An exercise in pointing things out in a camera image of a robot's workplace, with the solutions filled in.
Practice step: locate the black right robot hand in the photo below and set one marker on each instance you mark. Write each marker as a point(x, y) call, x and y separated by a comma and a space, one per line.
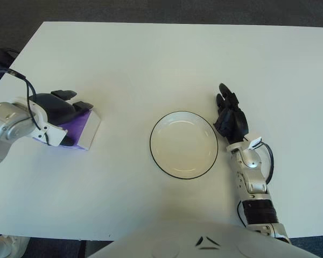
point(234, 121)

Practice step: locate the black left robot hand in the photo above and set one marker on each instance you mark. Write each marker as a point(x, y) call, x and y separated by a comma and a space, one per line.
point(53, 107)

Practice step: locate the purple tissue paper pack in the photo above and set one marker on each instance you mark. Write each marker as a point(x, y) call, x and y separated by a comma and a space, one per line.
point(80, 126)

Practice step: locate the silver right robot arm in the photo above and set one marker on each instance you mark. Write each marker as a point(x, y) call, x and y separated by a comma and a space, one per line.
point(254, 185)

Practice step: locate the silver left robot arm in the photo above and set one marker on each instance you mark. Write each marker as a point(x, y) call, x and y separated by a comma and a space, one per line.
point(8, 126)

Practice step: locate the white plate with black rim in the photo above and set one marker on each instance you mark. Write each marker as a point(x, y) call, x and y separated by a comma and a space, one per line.
point(184, 145)

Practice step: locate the white right wrist connector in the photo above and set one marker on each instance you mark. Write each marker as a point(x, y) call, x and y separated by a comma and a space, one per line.
point(255, 142)

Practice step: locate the black bag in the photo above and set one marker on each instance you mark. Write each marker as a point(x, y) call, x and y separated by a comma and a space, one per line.
point(0, 57)

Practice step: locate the silver robot torso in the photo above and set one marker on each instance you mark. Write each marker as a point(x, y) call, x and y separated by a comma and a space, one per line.
point(177, 239)

